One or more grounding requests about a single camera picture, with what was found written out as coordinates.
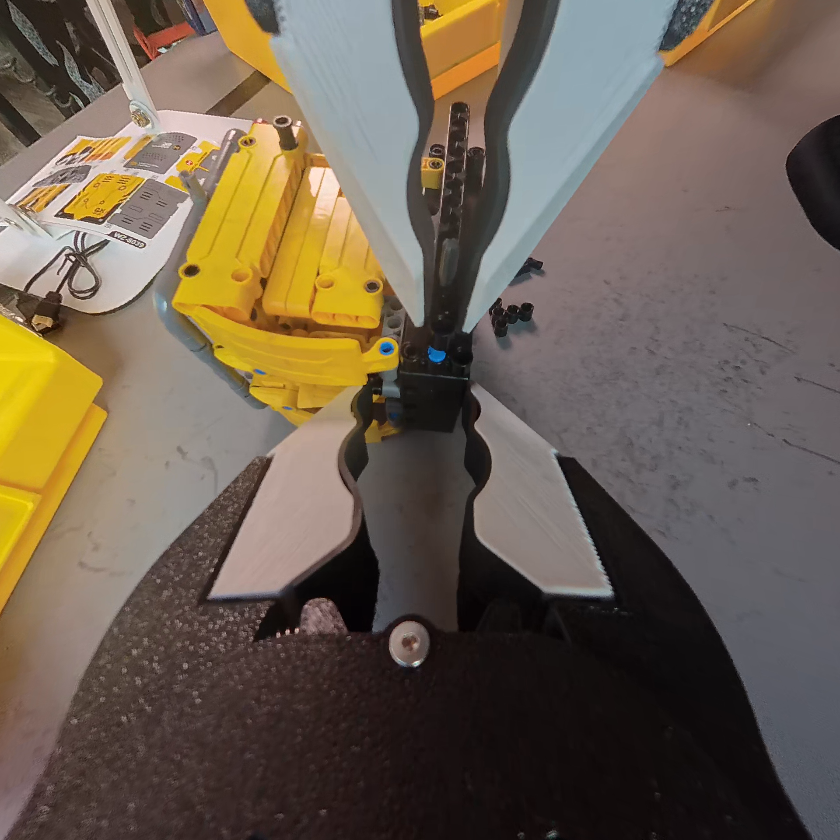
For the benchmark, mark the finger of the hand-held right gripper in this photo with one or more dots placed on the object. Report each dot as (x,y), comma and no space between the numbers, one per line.
(348,131)
(571,131)

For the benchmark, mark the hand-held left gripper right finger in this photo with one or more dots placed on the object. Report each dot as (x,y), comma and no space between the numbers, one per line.
(531,518)

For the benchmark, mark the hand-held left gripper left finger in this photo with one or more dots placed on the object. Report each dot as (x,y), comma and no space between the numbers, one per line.
(289,525)

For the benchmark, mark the long black lego beam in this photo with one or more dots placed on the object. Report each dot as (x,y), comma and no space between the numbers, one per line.
(457,170)

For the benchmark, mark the yellow black lego robot body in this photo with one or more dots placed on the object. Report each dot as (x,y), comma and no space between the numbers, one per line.
(262,216)

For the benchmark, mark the black lego pin cluster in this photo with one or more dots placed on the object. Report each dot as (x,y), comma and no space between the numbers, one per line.
(508,315)

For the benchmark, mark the yellow plastic bin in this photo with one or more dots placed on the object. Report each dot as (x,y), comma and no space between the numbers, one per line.
(715,29)
(459,65)
(39,407)

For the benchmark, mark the instruction sheet on white stand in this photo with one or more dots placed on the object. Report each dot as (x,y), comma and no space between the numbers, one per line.
(197,123)

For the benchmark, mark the black padded armrest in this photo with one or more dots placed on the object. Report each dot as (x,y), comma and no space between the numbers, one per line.
(817,184)

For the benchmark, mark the yellow grey sticker sheet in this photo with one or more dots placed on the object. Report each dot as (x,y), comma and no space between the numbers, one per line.
(98,190)

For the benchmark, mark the black white patterned cloth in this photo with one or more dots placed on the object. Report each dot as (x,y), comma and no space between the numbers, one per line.
(59,59)

